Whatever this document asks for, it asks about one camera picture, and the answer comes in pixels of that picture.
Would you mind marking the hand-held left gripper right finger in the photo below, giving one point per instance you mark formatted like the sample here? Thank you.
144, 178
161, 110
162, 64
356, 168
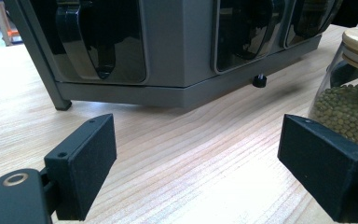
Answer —
329, 168

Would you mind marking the grey dispenser machine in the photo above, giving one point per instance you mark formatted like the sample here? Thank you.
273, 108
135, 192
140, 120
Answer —
180, 46

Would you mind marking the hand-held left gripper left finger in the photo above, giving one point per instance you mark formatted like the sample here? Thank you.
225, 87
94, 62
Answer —
84, 168

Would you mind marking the wooden ladder with orange braces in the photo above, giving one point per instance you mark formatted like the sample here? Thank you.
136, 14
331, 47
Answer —
7, 28

